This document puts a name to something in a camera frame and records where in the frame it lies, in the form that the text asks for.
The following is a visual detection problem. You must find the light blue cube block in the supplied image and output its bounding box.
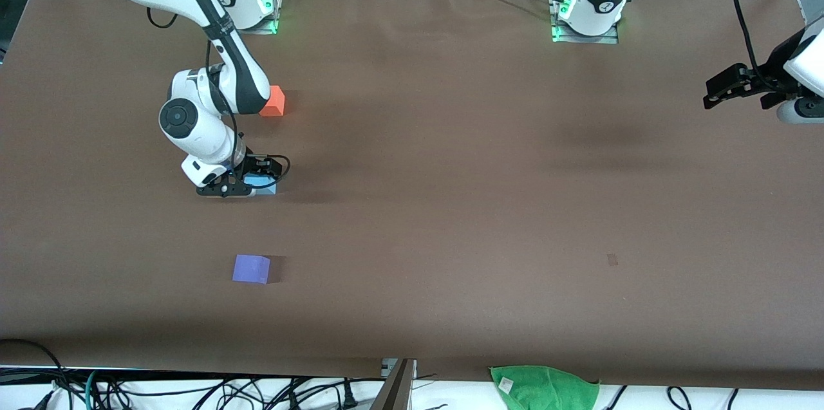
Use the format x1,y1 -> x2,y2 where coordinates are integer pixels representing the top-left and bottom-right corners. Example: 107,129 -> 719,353
243,173 -> 278,196

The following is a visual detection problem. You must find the orange cube block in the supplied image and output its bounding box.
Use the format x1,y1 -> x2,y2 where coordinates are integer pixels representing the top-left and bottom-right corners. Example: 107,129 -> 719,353
259,85 -> 286,117

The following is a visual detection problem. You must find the purple cube block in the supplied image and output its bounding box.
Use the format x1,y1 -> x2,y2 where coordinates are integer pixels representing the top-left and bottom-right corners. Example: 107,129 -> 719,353
232,254 -> 272,285

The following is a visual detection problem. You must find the green cloth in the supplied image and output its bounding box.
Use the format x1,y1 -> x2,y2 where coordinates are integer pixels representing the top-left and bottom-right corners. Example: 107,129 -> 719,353
489,365 -> 601,410

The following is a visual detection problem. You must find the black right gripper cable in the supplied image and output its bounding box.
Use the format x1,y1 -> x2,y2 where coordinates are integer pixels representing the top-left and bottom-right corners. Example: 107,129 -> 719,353
205,40 -> 292,189

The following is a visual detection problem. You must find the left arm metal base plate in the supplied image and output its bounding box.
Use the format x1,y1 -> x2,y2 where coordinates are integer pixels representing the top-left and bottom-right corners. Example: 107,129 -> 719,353
548,0 -> 621,45

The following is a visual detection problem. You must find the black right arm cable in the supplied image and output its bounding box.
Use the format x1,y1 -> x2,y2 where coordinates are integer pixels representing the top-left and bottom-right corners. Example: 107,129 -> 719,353
146,6 -> 179,30

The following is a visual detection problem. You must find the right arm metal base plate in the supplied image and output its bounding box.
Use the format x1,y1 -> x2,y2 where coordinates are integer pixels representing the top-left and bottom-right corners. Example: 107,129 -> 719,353
222,0 -> 286,35

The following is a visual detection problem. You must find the black tangled cable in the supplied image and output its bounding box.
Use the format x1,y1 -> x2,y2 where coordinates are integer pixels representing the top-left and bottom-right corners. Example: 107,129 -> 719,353
97,375 -> 387,410

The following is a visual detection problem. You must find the black looped floor cable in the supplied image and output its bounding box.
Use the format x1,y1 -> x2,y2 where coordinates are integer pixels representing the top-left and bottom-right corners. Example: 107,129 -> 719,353
0,338 -> 73,410

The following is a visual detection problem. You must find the teal cable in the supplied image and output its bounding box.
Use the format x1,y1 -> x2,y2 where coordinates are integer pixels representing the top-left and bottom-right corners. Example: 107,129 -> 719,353
85,369 -> 102,410

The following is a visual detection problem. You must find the metal profile post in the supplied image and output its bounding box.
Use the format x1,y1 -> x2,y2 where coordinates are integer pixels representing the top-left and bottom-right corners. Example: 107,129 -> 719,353
370,359 -> 418,410

